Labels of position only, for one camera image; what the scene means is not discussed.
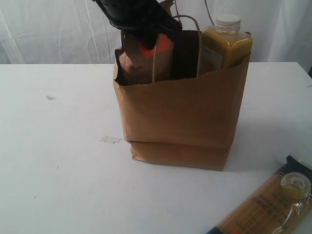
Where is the yellow grain bottle white cap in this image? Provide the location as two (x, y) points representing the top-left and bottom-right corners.
(200, 14), (253, 73)

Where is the brown paper shopping bag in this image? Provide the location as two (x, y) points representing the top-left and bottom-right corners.
(113, 28), (250, 171)

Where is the brown pouch orange label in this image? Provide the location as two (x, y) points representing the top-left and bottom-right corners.
(120, 0), (175, 85)

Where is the clear tape scrap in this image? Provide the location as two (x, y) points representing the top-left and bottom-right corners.
(100, 136), (122, 144)

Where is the spaghetti packet gold seal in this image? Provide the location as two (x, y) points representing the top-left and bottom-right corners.
(209, 156), (312, 234)

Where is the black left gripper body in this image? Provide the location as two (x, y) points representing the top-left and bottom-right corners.
(95, 0), (171, 30)

